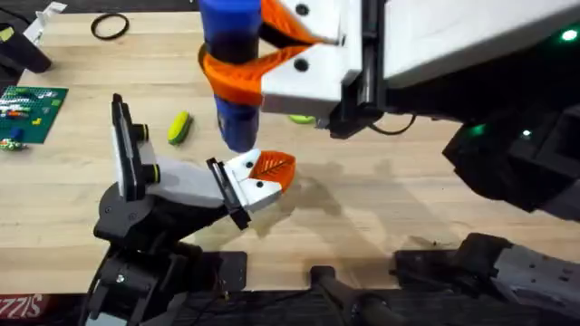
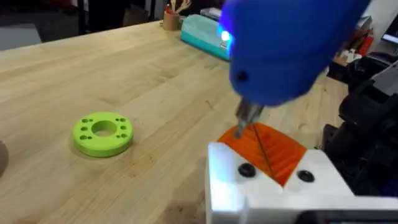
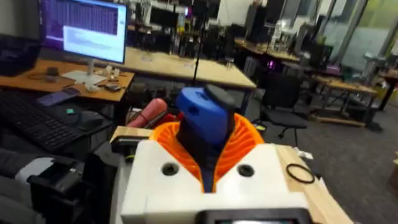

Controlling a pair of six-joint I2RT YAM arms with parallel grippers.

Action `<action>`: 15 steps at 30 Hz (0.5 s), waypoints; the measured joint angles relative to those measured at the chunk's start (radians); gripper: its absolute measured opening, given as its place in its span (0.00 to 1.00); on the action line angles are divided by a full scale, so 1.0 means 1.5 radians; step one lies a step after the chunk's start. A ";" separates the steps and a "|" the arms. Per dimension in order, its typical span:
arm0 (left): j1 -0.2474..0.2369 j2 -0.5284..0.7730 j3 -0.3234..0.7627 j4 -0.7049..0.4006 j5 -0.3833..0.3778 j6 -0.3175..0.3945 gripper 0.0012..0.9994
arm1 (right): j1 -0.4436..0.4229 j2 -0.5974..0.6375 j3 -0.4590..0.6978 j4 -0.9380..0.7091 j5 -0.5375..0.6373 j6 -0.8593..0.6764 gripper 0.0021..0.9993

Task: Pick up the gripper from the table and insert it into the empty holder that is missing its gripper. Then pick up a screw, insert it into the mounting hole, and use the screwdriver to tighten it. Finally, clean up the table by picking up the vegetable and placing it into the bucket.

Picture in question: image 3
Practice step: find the low wooden workbench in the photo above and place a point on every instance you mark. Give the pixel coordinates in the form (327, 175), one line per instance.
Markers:
(345, 85)

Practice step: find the black office chair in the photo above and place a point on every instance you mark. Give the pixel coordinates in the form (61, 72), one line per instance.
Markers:
(283, 102)

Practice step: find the black keyboard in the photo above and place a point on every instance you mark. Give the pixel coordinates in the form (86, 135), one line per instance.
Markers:
(40, 123)

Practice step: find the cluttered wooden desk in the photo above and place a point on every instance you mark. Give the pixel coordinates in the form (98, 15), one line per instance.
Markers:
(267, 51)

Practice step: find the small black camera box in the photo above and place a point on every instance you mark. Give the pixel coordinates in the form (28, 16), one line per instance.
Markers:
(127, 145)

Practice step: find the dark smartphone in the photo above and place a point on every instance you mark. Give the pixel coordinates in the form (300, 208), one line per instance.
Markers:
(57, 96)

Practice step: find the dark computer monitor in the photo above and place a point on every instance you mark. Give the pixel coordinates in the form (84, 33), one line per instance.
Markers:
(17, 54)

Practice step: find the pink foam cylinder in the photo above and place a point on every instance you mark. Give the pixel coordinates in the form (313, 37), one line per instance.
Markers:
(149, 112)

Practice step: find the long wooden table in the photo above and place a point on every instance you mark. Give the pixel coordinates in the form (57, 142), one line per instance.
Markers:
(192, 68)

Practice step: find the white orange right gripper left finger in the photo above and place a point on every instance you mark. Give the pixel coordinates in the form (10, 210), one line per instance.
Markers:
(146, 180)

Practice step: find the lit computer monitor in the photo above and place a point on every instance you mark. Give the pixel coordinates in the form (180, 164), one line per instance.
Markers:
(87, 28)

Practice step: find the black upright wrist plate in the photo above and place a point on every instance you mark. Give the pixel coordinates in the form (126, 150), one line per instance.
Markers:
(101, 186)

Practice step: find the white orange right gripper right finger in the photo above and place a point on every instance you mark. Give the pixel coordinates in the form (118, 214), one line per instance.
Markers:
(261, 177)

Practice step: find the black tripod pole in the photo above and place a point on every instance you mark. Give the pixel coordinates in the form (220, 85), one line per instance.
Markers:
(199, 46)

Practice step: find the black computer mouse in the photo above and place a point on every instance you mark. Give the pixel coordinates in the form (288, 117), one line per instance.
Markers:
(90, 119)

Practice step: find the small white scrap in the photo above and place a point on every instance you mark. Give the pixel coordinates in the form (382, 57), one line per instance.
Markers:
(303, 154)

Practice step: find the wooden office desk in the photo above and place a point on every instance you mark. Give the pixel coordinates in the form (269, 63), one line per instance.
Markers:
(34, 81)

